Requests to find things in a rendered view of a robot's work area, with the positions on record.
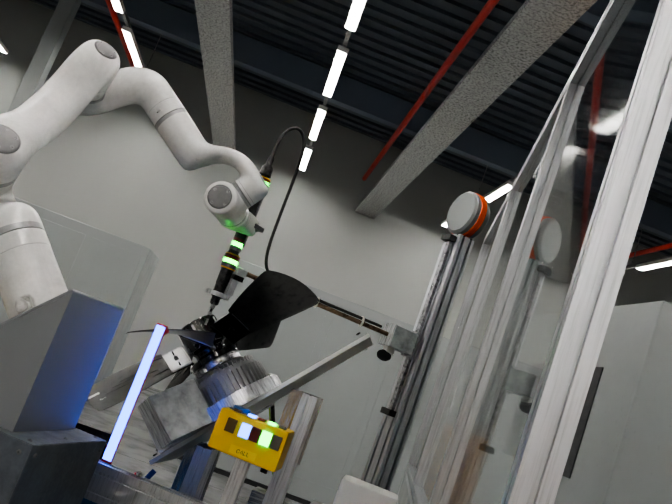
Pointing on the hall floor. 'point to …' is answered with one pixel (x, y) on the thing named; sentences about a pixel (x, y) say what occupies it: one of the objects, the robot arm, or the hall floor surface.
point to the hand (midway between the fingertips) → (244, 227)
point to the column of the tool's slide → (395, 435)
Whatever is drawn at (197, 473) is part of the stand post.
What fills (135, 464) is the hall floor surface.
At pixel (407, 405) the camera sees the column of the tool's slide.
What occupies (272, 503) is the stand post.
